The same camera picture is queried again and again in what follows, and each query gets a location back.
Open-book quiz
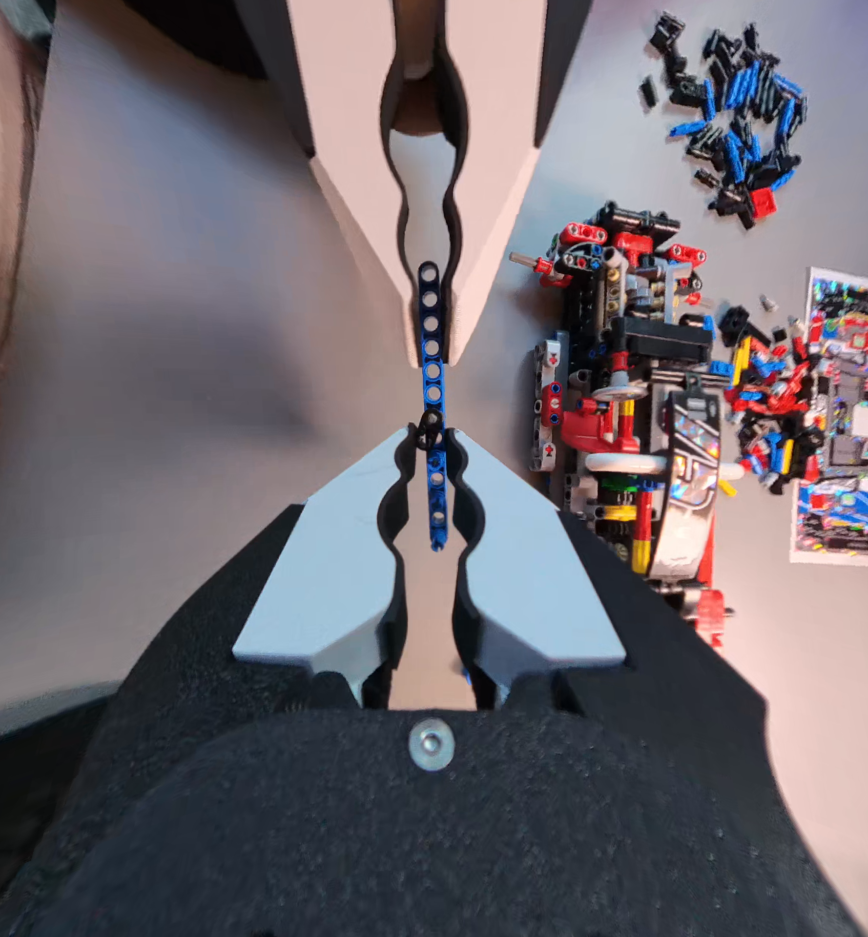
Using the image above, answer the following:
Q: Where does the partly built lego car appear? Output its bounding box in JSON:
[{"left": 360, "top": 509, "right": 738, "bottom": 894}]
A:
[{"left": 509, "top": 200, "right": 737, "bottom": 650}]

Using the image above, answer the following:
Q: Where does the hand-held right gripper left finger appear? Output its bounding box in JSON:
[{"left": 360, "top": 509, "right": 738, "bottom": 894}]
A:
[{"left": 232, "top": 425, "right": 415, "bottom": 707}]

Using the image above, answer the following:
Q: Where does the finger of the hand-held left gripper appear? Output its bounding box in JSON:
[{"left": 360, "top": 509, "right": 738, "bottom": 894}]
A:
[
  {"left": 286, "top": 0, "right": 424, "bottom": 367},
  {"left": 434, "top": 0, "right": 550, "bottom": 368}
]

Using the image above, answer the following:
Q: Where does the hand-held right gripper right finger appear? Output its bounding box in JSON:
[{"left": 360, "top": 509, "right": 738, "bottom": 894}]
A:
[{"left": 449, "top": 428, "right": 628, "bottom": 707}]

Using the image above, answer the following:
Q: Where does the shiny sticker sheet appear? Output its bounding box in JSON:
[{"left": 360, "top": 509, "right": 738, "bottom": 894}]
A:
[{"left": 790, "top": 266, "right": 868, "bottom": 566}]

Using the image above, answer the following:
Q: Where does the pile of black blue pins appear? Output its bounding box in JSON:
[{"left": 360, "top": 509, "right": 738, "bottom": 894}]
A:
[{"left": 637, "top": 10, "right": 810, "bottom": 231}]

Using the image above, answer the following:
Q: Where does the person's left hand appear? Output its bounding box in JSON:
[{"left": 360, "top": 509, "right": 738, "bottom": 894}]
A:
[{"left": 393, "top": 72, "right": 444, "bottom": 138}]

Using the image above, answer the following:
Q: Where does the long blue lego beam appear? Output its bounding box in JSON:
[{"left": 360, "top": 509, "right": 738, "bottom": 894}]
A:
[{"left": 416, "top": 261, "right": 450, "bottom": 553}]

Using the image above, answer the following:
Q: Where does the pile of mixed lego pieces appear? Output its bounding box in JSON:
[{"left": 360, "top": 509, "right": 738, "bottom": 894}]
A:
[{"left": 711, "top": 306, "right": 828, "bottom": 496}]

